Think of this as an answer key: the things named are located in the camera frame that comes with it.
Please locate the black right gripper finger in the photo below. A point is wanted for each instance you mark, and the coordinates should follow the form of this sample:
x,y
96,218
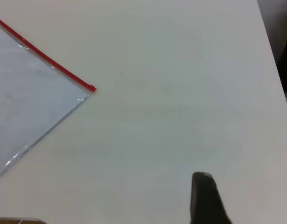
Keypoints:
x,y
206,200

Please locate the red zipper slider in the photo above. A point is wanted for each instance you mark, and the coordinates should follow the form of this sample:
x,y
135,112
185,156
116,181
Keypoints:
x,y
92,88

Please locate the clear zip bag red zipper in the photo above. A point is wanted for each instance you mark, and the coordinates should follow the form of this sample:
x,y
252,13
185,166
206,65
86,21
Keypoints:
x,y
29,93

